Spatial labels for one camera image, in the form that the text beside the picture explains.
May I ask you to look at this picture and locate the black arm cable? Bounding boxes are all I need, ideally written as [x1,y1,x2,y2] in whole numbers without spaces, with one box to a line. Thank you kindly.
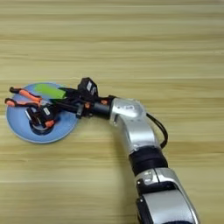
[145,112,170,150]

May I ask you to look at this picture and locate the orange black handled pliers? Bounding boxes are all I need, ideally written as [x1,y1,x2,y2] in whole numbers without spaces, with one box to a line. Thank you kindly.
[3,86,44,109]

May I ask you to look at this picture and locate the green rectangular block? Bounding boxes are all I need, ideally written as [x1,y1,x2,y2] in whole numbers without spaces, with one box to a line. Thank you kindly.
[33,83,67,101]

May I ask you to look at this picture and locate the blue round plate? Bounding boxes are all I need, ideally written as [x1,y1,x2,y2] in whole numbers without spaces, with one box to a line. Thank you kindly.
[5,81,80,144]

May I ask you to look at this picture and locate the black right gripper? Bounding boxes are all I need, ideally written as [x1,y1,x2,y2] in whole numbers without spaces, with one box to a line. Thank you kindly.
[50,87,116,120]

